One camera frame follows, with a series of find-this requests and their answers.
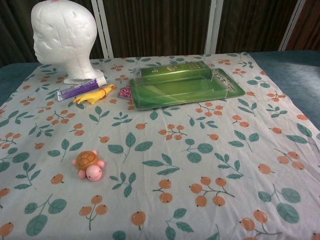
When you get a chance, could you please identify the pink patterned small pouch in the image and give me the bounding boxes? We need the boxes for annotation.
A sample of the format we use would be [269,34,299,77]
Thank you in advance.
[117,84,134,101]

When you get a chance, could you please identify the white foam mannequin head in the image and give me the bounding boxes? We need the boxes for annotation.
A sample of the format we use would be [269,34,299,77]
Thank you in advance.
[30,0,107,87]

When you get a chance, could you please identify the orange pink turtle toy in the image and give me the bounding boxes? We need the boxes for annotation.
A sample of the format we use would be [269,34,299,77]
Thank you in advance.
[72,149,106,182]

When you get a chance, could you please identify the purple white tube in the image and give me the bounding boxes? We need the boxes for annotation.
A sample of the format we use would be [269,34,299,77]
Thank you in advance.
[56,77,108,102]

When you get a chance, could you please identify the white metal frame post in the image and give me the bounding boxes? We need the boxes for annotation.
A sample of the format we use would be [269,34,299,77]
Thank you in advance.
[203,0,224,55]
[278,0,309,52]
[90,0,114,60]

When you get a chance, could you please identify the floral fruit print tablecloth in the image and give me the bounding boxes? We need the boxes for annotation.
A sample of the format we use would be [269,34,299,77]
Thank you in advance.
[0,51,320,240]

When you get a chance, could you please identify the dark brown curtain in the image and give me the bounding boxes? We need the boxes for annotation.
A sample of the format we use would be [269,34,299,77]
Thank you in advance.
[0,0,320,69]

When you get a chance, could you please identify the green clear blister package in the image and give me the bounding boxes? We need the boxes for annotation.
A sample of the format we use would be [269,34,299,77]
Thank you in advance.
[128,59,246,110]

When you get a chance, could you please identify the yellow rubber chicken toy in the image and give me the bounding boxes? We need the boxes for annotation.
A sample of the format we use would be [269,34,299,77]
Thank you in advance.
[72,83,117,106]

